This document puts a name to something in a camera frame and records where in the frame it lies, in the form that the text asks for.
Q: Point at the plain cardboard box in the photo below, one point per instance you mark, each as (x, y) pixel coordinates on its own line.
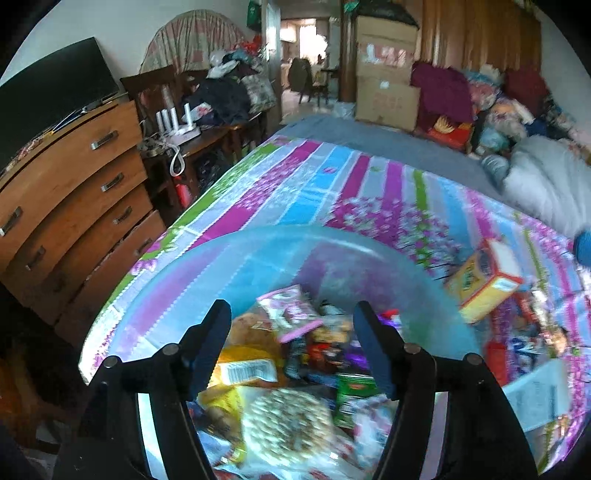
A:
(383, 28)

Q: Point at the wooden drawer dresser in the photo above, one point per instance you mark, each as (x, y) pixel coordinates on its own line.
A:
(69, 184)

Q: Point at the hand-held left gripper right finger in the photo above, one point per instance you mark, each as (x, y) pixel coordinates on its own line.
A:
(376, 355)

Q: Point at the small green snack packet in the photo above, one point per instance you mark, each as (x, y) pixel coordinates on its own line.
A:
(353, 397)

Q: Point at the heap of mixed snack packets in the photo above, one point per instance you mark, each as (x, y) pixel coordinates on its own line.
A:
(254, 364)
(526, 350)

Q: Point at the pile of folded bedding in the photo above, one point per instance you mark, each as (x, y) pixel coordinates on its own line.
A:
(508, 110)

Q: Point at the pink snack packet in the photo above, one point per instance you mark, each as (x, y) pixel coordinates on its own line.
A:
(291, 314)

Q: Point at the orange cardboard box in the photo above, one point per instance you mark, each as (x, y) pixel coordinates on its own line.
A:
(480, 286)

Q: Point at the black flat television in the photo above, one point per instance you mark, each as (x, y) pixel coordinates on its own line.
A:
(51, 97)

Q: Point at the red printed cardboard box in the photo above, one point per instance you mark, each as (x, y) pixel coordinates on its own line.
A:
(388, 60)

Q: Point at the translucent blue plastic bowl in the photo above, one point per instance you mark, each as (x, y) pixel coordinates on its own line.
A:
(258, 258)

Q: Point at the round rice cracker packet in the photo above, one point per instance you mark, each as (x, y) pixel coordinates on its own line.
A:
(286, 424)

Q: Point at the black bag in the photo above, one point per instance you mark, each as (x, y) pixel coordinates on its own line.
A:
(388, 11)

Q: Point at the large cardboard box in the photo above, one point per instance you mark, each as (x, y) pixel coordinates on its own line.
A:
(388, 106)

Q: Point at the dark wooden side table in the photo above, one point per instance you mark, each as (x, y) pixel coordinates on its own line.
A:
(212, 138)

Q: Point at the white wifi router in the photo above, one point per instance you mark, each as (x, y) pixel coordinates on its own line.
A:
(174, 120)

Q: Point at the dark wooden chair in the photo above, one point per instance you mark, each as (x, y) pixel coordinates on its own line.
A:
(147, 83)

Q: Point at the pile of clothes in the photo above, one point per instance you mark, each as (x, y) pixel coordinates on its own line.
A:
(221, 101)

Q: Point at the red bottle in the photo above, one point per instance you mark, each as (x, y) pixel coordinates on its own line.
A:
(183, 194)

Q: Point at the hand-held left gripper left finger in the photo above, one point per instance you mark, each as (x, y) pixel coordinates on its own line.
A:
(210, 350)

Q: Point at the maroon cloth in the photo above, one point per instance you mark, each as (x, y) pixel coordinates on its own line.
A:
(438, 87)

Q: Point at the blue cloth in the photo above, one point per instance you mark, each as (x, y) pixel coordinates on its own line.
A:
(584, 249)

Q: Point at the grey blue quilt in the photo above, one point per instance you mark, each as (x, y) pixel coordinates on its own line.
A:
(545, 175)

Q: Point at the red gift box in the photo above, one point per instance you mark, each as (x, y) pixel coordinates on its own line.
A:
(450, 131)

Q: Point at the dark office chair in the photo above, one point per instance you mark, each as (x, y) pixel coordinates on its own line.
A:
(300, 74)

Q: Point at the green hanging bag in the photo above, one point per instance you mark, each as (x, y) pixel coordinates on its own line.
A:
(254, 14)

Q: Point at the wooden wardrobe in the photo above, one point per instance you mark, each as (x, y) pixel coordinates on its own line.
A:
(461, 32)

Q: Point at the striped fan cover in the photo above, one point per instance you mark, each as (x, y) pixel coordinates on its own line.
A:
(194, 37)

